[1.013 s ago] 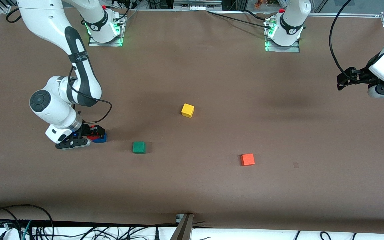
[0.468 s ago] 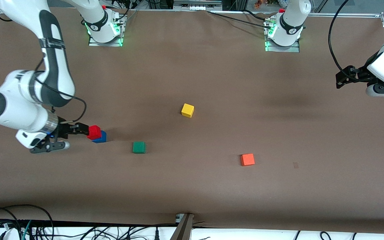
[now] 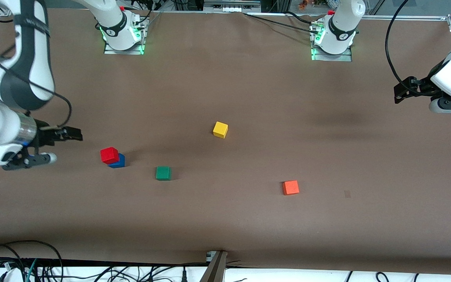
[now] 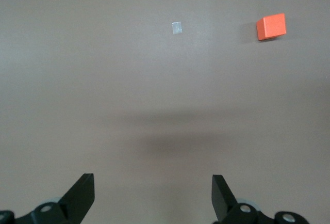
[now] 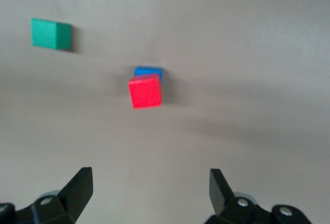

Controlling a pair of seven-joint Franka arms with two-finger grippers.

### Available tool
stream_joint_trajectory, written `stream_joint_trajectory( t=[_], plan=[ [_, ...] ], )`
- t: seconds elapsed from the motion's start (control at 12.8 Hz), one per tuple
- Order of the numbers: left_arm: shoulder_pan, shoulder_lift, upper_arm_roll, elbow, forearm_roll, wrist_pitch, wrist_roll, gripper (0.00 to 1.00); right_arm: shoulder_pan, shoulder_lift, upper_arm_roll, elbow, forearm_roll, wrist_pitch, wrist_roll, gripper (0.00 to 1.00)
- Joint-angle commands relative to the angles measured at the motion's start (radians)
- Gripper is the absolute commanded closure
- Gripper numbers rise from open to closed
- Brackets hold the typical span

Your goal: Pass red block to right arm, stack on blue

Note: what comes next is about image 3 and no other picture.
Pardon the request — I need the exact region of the red wooden block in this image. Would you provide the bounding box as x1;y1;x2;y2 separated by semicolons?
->
100;146;120;165

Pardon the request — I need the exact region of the blue wooden block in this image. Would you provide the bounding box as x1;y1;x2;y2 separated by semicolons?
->
108;153;126;169

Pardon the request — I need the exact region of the orange wooden block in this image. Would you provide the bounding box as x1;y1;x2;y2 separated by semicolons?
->
282;180;300;196

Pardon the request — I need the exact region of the yellow wooden block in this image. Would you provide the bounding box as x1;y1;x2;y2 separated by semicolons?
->
213;121;229;139

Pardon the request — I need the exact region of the brown paper table cover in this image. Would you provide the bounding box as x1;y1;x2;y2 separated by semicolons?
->
0;7;451;275

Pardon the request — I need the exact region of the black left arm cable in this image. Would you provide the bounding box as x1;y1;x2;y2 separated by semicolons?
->
385;0;432;97

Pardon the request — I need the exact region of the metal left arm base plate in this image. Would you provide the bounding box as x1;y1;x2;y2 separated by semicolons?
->
310;23;353;62

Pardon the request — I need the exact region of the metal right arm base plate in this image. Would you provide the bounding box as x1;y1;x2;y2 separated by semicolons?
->
104;16;146;55

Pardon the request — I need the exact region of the black looping floor cable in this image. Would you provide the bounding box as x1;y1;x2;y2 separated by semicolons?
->
0;240;64;282

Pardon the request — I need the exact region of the black base cable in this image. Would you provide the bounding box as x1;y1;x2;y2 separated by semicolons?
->
244;13;317;35
283;11;320;26

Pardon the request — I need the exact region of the green floor cable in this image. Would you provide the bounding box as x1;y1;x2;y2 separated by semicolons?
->
23;258;38;282

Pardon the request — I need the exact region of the grey metal camera post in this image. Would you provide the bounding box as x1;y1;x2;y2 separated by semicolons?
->
200;250;228;282

